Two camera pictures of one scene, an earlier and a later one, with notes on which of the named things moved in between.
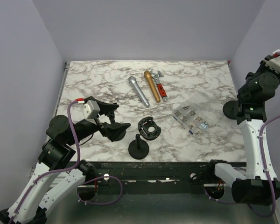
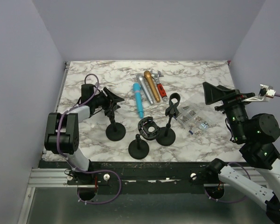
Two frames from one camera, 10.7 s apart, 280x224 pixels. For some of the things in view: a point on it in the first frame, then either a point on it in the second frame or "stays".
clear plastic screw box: [192, 117] stays
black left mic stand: [116, 132] stays
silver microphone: [133, 81] -> [142, 81]
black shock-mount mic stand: [139, 149] stays
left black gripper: [105, 107] -> [111, 99]
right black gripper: [262, 66] -> [213, 93]
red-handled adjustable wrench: [160, 87] stays
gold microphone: [148, 74] stays
